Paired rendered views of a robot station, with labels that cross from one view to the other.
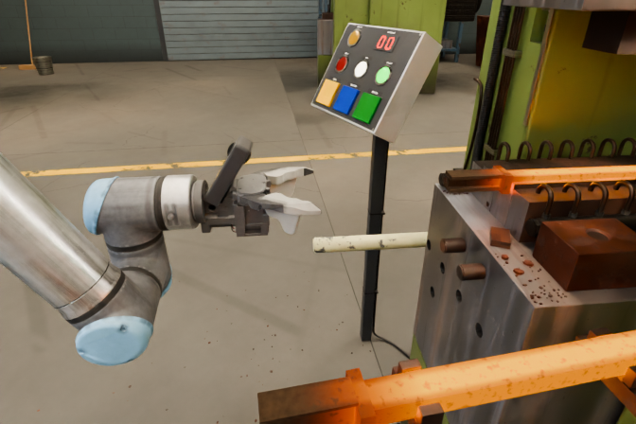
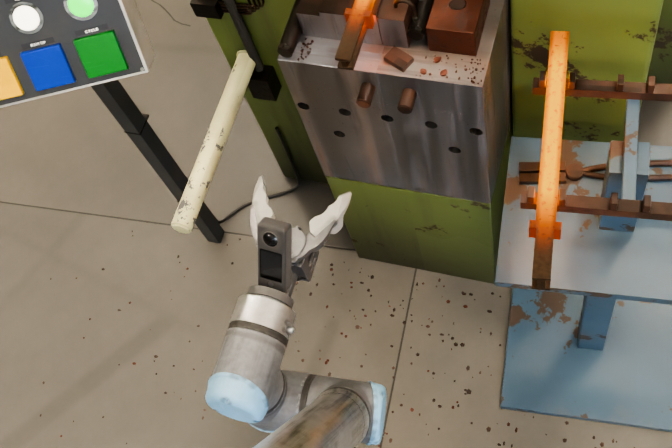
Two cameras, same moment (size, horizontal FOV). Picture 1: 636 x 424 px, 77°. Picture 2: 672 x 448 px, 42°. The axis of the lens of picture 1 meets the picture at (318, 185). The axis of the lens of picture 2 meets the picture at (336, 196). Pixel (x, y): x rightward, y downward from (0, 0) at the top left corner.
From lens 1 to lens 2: 103 cm
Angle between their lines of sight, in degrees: 48
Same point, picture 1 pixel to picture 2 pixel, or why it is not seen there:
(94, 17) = not seen: outside the picture
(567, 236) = (451, 25)
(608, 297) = (491, 34)
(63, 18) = not seen: outside the picture
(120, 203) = (266, 372)
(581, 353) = (554, 98)
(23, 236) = (344, 428)
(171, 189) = (272, 317)
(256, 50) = not seen: outside the picture
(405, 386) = (546, 200)
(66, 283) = (359, 419)
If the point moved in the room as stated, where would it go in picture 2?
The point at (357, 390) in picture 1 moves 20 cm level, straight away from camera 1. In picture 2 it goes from (544, 225) to (422, 176)
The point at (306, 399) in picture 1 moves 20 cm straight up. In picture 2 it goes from (544, 253) to (547, 188)
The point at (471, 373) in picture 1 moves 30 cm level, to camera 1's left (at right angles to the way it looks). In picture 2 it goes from (549, 162) to (490, 344)
